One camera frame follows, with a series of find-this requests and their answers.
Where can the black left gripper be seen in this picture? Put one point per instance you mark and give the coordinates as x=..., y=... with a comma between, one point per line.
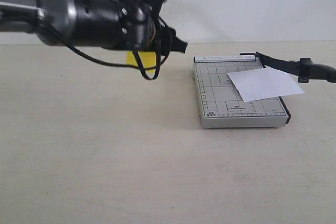
x=142, y=30

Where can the yellow cube block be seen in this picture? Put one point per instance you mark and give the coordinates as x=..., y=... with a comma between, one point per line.
x=148, y=59

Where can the white paper sheet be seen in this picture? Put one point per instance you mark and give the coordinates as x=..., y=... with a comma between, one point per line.
x=264, y=83

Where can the black cutter blade arm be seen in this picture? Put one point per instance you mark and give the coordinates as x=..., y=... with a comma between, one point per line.
x=305, y=69

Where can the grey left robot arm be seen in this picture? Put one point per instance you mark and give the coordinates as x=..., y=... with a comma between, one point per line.
x=79, y=23

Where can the grey paper cutter base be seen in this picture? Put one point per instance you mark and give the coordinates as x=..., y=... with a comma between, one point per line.
x=219, y=102

